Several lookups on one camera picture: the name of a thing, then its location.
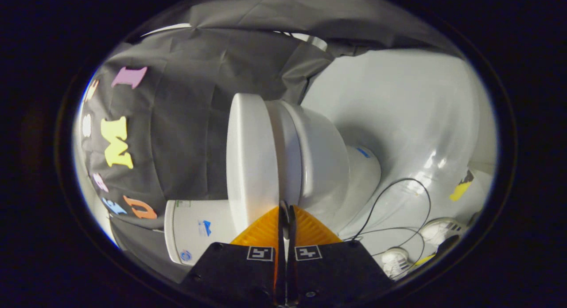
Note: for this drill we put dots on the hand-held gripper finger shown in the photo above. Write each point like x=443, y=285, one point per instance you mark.
x=291, y=237
x=282, y=237

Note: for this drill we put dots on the white toilet lid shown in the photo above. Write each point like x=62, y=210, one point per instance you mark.
x=252, y=157

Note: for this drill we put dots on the white toilet bowl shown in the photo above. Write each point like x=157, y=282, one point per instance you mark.
x=328, y=166

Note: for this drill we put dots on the white toilet tank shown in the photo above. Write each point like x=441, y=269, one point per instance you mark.
x=195, y=232

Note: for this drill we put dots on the white sneaker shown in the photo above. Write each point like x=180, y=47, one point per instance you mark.
x=395, y=261
x=443, y=230

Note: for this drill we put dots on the black backdrop cloth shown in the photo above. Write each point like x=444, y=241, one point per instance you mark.
x=186, y=122

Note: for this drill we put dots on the yellow floor tape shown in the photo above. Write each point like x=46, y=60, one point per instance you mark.
x=460, y=190

